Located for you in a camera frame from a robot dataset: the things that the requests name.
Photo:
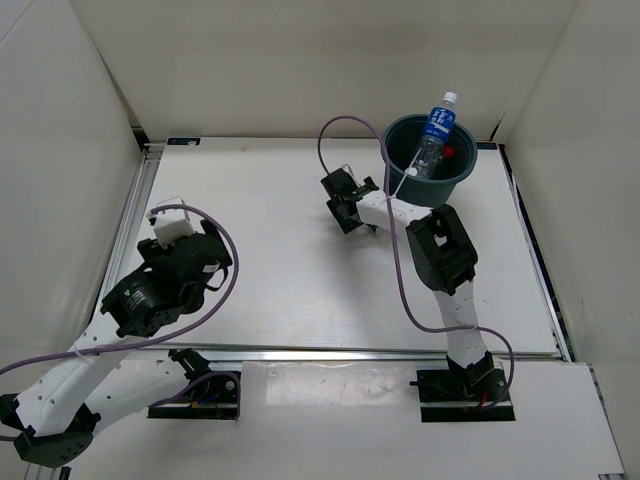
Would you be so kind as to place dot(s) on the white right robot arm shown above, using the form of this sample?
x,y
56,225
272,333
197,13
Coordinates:
x,y
443,257

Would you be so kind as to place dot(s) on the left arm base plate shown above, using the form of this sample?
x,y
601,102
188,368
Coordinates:
x,y
216,398

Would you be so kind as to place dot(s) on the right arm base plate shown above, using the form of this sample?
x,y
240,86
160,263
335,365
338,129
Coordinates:
x,y
443,400

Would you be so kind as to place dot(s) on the red label water bottle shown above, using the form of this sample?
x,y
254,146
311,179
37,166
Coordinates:
x,y
448,152

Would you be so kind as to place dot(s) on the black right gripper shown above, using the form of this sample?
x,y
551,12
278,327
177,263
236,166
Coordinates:
x,y
346,226

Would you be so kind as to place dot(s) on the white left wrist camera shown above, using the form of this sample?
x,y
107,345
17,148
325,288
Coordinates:
x,y
169,226

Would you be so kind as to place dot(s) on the teal plastic bin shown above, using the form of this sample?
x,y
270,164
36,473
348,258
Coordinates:
x,y
401,140

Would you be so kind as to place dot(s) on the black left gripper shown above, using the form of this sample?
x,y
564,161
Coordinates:
x,y
154,253

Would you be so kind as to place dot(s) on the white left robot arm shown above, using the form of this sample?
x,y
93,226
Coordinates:
x,y
60,415

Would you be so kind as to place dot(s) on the blue table sticker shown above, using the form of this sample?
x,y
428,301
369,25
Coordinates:
x,y
183,141

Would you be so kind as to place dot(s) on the aluminium table rail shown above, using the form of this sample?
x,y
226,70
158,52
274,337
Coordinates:
x,y
306,290

